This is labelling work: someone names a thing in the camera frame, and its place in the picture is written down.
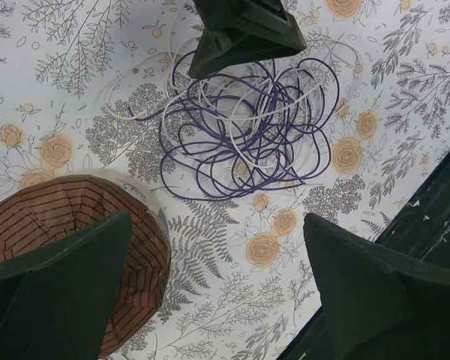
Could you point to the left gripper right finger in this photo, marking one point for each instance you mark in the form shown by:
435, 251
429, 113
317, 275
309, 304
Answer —
378, 303

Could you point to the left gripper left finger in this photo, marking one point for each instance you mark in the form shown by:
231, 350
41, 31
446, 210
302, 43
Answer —
56, 301

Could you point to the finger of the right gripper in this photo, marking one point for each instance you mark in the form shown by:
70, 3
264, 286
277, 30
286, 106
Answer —
239, 32

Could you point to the brown wrapped paper roll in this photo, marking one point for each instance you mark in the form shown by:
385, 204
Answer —
46, 212

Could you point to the floral table mat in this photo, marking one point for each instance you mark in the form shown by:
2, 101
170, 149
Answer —
349, 130

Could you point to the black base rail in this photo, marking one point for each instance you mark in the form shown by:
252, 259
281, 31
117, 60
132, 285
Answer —
420, 230

